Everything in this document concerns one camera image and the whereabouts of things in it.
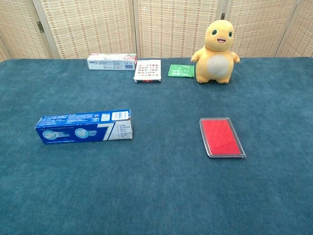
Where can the blue toothpaste box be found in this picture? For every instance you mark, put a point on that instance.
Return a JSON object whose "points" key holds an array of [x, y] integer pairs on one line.
{"points": [[73, 132]]}

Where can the red ink pad case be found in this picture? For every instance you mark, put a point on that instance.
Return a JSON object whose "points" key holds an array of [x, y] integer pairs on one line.
{"points": [[222, 137]]}

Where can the white box with red print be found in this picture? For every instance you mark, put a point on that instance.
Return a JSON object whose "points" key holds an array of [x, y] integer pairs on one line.
{"points": [[148, 70]]}

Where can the teal table cloth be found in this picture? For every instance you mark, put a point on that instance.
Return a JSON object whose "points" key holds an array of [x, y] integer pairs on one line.
{"points": [[156, 156]]}

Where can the green sachet packet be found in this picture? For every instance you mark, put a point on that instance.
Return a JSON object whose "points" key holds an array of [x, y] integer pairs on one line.
{"points": [[181, 71]]}

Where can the yellow plush dinosaur toy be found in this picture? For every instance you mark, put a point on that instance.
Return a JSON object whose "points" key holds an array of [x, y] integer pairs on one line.
{"points": [[216, 57]]}

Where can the white floral toothpaste box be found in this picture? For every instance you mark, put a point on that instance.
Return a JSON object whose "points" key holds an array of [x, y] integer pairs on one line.
{"points": [[111, 62]]}

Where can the woven folding screen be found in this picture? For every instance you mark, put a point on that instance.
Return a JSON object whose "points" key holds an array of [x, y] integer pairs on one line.
{"points": [[156, 27]]}

